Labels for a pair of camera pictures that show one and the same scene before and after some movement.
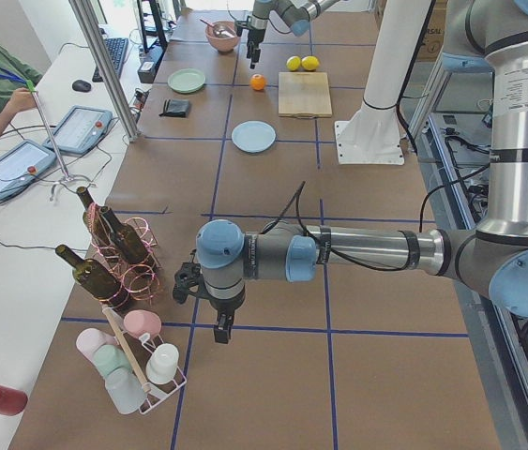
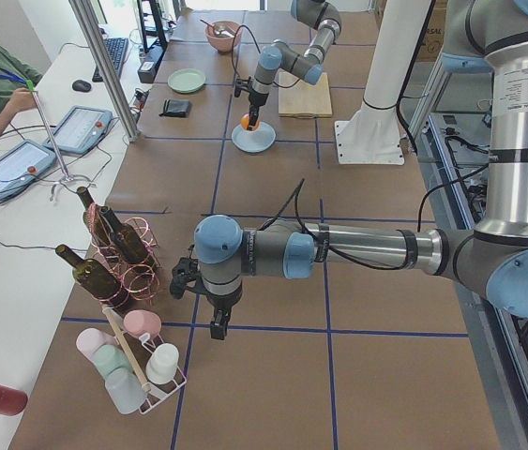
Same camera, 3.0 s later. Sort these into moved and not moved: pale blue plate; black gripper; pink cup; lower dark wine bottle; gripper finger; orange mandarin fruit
Moved: orange mandarin fruit; gripper finger
Not moved: lower dark wine bottle; pale blue plate; pink cup; black gripper
